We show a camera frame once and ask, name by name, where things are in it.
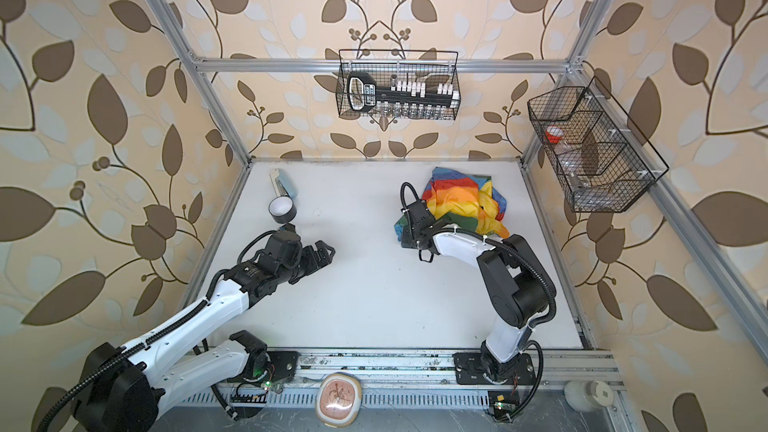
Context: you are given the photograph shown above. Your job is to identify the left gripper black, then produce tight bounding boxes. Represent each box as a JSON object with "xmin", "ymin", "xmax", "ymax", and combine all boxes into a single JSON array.
[{"xmin": 276, "ymin": 238, "xmax": 337, "ymax": 286}]

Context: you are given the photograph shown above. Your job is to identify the white round container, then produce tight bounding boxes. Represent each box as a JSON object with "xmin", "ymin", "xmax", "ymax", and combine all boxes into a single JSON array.
[{"xmin": 564, "ymin": 380, "xmax": 615, "ymax": 413}]

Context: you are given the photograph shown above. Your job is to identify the back wire basket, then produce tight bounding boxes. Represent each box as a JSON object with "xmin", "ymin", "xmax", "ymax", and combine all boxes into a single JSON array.
[{"xmin": 335, "ymin": 47, "xmax": 461, "ymax": 121}]

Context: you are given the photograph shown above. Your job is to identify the black socket set rail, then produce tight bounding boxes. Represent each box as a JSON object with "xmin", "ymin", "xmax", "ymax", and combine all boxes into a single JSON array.
[{"xmin": 344, "ymin": 72, "xmax": 461, "ymax": 112}]

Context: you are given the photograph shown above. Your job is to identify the rainbow striped jacket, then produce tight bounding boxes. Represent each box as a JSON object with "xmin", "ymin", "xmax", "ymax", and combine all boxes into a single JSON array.
[{"xmin": 394, "ymin": 167, "xmax": 510, "ymax": 242}]

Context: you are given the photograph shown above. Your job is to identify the black tape roll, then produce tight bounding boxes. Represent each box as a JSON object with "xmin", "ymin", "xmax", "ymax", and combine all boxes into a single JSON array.
[{"xmin": 268, "ymin": 196, "xmax": 297, "ymax": 224}]

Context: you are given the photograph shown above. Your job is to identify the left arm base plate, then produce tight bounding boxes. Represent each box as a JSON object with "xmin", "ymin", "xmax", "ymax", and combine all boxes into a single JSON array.
[{"xmin": 225, "ymin": 350, "xmax": 299, "ymax": 387}]

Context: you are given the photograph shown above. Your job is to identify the right wire basket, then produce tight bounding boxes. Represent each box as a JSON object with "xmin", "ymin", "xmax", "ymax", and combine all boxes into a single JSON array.
[{"xmin": 527, "ymin": 78, "xmax": 669, "ymax": 213}]

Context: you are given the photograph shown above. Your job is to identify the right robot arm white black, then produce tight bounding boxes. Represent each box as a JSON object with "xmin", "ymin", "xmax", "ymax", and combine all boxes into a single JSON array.
[{"xmin": 400, "ymin": 182, "xmax": 557, "ymax": 384}]

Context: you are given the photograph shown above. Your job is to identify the pink round timer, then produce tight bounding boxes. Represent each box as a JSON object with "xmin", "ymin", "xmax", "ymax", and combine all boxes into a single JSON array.
[{"xmin": 315, "ymin": 373, "xmax": 363, "ymax": 428}]

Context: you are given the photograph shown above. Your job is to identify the wire basket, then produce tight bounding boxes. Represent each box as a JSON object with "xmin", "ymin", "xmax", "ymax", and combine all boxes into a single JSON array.
[
  {"xmin": 527, "ymin": 78, "xmax": 669, "ymax": 213},
  {"xmin": 335, "ymin": 47, "xmax": 461, "ymax": 121}
]

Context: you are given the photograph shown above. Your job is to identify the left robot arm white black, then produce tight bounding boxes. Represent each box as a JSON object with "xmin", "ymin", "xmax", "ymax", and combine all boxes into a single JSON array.
[{"xmin": 37, "ymin": 225, "xmax": 336, "ymax": 431}]

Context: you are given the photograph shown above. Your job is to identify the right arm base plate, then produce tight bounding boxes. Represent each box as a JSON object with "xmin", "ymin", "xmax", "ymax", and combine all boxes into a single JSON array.
[{"xmin": 453, "ymin": 352, "xmax": 536, "ymax": 386}]

